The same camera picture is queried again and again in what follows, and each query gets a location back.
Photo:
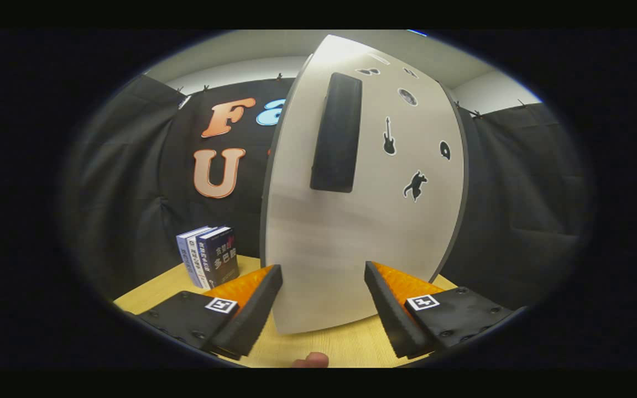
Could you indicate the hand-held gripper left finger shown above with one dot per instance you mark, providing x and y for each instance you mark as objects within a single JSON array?
[{"x": 252, "y": 318}]

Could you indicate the white spine book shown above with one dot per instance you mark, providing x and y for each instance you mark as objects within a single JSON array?
[{"x": 194, "y": 268}]

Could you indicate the black backdrop cloth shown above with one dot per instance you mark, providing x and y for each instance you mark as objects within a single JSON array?
[{"x": 119, "y": 182}]

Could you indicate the white cabinet door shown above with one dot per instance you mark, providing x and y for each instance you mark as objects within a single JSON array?
[{"x": 318, "y": 249}]

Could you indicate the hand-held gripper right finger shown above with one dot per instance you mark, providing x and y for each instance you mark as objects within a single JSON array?
[{"x": 390, "y": 315}]

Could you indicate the dark navy book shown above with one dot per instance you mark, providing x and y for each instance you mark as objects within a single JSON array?
[{"x": 224, "y": 260}]

